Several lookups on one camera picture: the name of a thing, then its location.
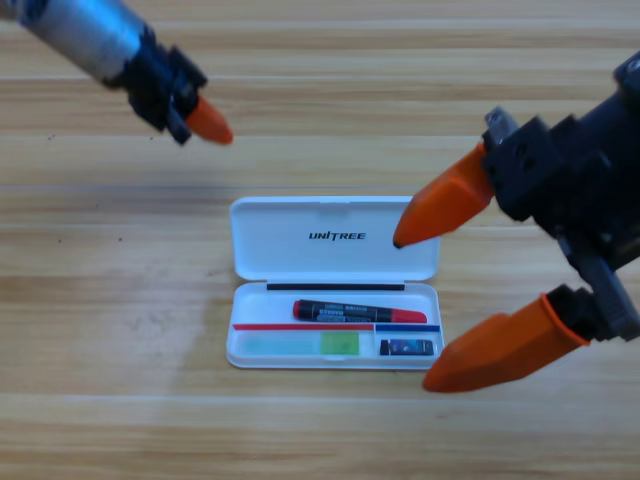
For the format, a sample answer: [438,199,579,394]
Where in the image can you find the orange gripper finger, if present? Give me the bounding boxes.
[422,284,607,394]

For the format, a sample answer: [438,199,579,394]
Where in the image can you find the green and white pen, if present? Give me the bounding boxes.
[237,330,361,358]

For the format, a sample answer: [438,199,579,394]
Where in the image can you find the dark blue eraser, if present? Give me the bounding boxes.
[378,338,435,358]

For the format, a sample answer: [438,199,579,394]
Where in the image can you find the black marker with red cap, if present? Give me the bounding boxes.
[292,298,429,327]

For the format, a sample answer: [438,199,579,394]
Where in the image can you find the white Unitree pencil case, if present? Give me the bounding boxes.
[225,195,446,371]

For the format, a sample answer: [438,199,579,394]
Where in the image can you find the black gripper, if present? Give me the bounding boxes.
[392,89,640,344]
[107,29,235,147]

